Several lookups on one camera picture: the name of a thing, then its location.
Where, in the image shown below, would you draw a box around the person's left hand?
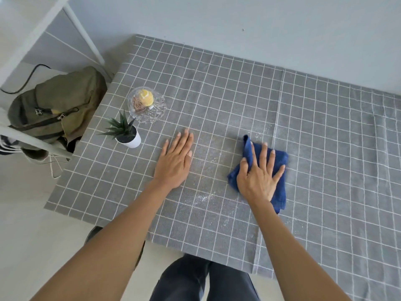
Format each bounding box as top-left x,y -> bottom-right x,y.
152,128 -> 194,189

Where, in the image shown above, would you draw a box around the person's right hand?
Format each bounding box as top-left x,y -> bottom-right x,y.
236,142 -> 286,203

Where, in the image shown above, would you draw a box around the blue cleaning cloth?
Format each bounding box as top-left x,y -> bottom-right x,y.
227,135 -> 289,215

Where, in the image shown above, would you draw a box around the person's right forearm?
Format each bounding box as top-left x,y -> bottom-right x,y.
249,197 -> 352,301

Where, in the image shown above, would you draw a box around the person's left forearm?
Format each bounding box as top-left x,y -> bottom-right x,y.
31,180 -> 176,301

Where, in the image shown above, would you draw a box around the clear cut glass lidded dish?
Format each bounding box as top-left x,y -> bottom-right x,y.
127,86 -> 167,124

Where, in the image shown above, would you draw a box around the green succulent in white pot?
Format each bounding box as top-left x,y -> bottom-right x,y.
98,110 -> 142,149

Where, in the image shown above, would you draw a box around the grey checked tablecloth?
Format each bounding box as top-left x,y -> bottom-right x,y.
44,34 -> 401,280

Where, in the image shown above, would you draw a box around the yellow round sweet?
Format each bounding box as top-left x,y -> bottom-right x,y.
134,89 -> 155,107

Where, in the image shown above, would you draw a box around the olive green backpack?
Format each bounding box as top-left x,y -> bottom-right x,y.
8,66 -> 108,161

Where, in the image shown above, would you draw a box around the dark blue jeans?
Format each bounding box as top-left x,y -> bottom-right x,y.
149,254 -> 261,301

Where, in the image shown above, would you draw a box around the striped fabric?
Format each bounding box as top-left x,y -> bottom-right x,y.
0,135 -> 21,156

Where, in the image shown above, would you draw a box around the white cords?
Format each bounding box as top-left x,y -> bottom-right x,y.
47,153 -> 72,180

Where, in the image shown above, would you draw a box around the black cable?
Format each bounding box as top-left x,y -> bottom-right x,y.
0,64 -> 51,94

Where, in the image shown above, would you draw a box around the white metal shelf frame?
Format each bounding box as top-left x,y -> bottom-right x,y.
0,0 -> 114,160

